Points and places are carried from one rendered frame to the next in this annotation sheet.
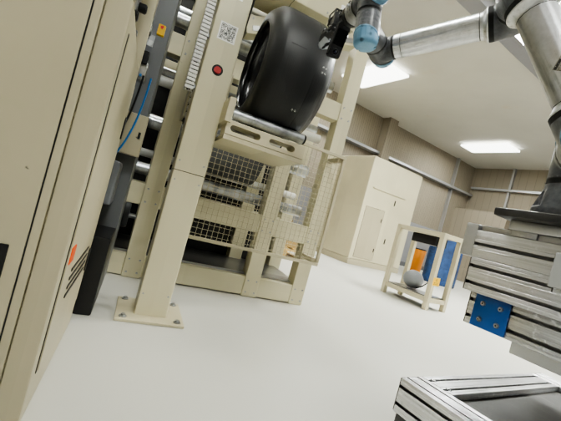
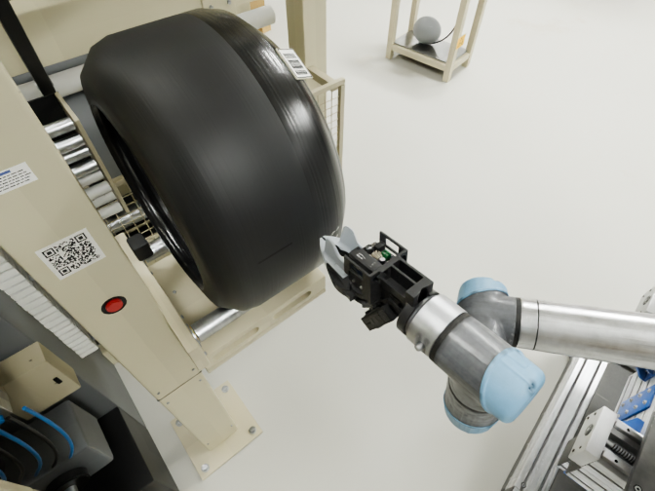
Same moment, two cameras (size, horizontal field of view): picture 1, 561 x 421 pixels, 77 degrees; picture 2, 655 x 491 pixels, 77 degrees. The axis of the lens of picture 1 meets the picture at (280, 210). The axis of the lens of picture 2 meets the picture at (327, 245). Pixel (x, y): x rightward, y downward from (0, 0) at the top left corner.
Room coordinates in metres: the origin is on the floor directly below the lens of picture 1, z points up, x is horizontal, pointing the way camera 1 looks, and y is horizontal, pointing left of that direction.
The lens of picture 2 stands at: (0.96, 0.14, 1.74)
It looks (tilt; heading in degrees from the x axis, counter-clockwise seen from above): 52 degrees down; 343
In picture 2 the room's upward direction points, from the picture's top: straight up
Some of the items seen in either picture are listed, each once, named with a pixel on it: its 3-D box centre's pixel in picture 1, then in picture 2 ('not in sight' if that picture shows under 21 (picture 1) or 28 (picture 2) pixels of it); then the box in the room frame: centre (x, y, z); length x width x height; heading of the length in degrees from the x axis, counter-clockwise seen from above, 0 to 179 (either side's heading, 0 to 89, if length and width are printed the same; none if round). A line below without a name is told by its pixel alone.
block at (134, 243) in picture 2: not in sight; (140, 246); (1.66, 0.38, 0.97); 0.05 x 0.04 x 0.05; 22
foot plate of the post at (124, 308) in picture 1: (149, 310); (215, 426); (1.51, 0.43, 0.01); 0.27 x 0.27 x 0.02; 22
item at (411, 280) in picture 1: (420, 266); (437, 10); (3.87, -1.65, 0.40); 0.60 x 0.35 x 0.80; 32
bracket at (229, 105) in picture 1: (220, 117); (160, 296); (1.56, 0.36, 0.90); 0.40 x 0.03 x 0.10; 22
